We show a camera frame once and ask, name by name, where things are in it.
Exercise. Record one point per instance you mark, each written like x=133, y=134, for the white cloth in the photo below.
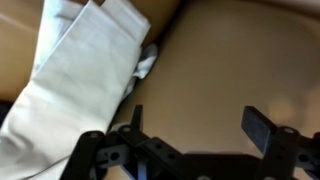
x=80, y=83

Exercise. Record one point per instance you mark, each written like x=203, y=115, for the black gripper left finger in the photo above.
x=126, y=156

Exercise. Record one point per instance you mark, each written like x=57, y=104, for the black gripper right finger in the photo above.
x=283, y=150

